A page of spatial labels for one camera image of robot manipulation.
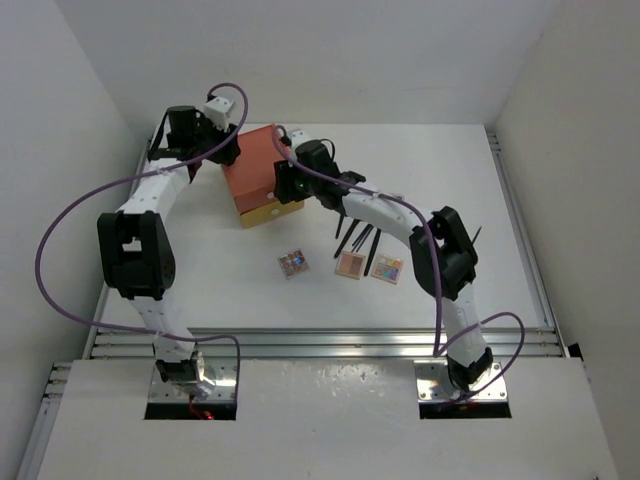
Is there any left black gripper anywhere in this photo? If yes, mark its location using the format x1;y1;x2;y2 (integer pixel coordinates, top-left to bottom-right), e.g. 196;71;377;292
189;112;238;166

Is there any orange drawer box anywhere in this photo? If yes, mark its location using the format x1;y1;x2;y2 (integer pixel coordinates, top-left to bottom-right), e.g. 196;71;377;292
223;125;304;229

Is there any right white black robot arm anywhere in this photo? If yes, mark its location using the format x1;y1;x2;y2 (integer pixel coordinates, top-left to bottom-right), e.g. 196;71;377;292
273;136;493;392

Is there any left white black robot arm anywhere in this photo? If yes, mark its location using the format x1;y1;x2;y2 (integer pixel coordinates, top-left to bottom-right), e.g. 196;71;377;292
97;96;240;400

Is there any thin black makeup brush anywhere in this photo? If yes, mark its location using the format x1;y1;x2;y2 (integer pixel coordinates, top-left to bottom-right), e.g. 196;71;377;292
334;215;345;240

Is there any long black makeup brush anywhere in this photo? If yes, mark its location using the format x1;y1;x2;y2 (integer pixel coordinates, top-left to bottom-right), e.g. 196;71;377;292
363;229;382;277

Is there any round-pan eyeshadow palette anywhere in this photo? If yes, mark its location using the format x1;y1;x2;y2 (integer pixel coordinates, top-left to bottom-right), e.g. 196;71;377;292
278;250;309;280

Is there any brown quad eyeshadow palette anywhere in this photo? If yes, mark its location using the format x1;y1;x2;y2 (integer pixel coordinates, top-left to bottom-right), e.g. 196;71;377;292
334;252;367;280

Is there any colourful eyeshadow palette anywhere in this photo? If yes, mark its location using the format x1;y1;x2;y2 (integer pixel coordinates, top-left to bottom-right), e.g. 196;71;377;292
370;254;404;285

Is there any black eyeliner pencil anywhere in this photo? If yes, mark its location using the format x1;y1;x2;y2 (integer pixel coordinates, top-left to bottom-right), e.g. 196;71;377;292
471;226;482;245

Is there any white front cover panel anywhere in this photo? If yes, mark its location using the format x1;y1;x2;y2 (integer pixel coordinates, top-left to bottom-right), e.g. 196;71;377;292
39;358;617;479

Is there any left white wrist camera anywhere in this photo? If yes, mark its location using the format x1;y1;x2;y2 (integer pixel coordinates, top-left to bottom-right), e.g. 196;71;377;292
203;96;235;129

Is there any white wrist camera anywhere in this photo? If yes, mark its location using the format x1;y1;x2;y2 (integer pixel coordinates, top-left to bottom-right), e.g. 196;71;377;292
288;129;311;150
203;96;235;129

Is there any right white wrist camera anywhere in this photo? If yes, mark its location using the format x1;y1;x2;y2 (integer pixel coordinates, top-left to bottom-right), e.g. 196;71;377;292
288;129;311;150

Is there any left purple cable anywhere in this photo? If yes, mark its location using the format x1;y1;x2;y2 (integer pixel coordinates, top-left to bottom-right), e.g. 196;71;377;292
34;82;250;401

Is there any purple cable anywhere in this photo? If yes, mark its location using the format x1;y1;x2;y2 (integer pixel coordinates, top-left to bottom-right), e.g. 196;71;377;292
34;82;250;401
271;125;525;404

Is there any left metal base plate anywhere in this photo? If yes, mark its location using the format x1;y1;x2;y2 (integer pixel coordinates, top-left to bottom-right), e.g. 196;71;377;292
148;359;237;404

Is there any metal base plate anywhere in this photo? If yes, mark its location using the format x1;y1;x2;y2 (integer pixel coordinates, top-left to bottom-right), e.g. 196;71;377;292
416;360;509;402
148;359;237;404

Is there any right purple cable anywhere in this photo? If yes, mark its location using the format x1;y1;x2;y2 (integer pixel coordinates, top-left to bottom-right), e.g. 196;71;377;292
271;125;525;404

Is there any aluminium rail frame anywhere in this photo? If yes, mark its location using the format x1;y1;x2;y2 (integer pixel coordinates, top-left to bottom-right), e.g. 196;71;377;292
14;132;584;480

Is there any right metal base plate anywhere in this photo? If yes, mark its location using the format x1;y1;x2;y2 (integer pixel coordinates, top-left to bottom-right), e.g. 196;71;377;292
416;360;509;402

